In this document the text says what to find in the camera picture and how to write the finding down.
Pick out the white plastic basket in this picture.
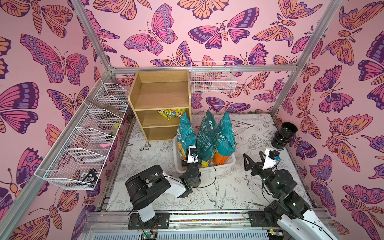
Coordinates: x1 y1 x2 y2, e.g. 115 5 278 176
173 136 236 174

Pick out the pink item in rack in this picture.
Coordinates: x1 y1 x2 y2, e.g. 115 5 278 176
100 143 113 148

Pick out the wooden shelf unit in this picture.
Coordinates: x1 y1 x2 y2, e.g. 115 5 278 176
129 70 192 142

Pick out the yellow snack bag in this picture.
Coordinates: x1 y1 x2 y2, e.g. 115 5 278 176
158 109 186 121

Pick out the teal orange fertilizer bag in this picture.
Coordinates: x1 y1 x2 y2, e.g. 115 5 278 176
213 111 236 166
176 113 197 160

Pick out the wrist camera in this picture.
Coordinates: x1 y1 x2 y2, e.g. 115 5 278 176
187 145 199 165
263 149 281 170

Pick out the black item in rack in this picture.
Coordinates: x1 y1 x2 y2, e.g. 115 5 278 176
81 169 98 184

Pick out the long white wire basket rack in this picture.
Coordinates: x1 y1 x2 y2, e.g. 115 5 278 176
35 81 129 191

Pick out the small white wire basket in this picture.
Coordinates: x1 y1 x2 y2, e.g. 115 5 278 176
190 61 237 94

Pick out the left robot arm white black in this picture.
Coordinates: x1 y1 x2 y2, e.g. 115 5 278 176
125 146 202 226

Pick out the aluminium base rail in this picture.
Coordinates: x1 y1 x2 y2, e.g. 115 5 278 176
86 209 334 232

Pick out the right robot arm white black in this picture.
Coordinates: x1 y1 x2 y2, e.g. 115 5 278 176
243 149 338 240

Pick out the black camera lens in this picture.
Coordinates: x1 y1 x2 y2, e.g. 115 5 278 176
271 122 298 150

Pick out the dark green yellow fertilizer bag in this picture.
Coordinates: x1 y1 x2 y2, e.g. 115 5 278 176
196 110 221 168

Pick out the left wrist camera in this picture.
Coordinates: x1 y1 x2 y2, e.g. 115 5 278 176
187 145 199 165

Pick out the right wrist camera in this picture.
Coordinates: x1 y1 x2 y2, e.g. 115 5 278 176
263 149 281 170

